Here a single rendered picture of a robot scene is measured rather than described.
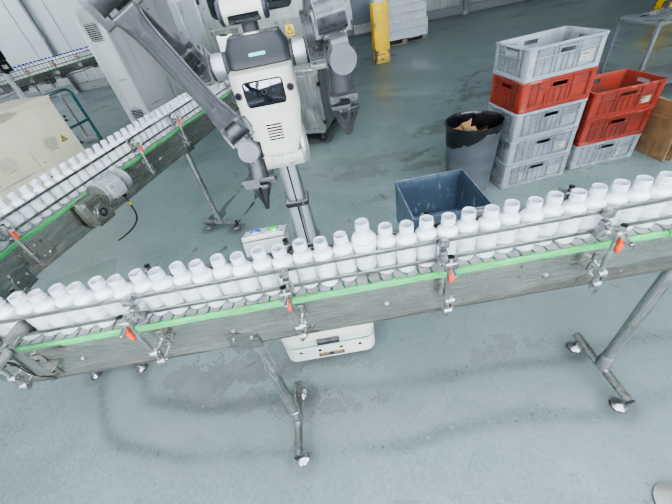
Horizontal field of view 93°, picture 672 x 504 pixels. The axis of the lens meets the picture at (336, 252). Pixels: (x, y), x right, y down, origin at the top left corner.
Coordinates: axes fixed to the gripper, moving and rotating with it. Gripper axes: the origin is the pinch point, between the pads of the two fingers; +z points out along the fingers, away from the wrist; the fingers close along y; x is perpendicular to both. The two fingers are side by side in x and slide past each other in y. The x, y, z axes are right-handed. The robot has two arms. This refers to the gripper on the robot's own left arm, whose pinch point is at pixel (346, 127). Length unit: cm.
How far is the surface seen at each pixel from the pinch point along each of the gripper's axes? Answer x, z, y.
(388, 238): -6.2, 26.6, -16.4
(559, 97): -175, 67, 163
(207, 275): 46, 28, -17
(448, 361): -39, 140, 6
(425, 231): -16.6, 26.6, -16.3
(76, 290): 82, 24, -18
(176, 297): 58, 33, -18
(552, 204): -52, 26, -16
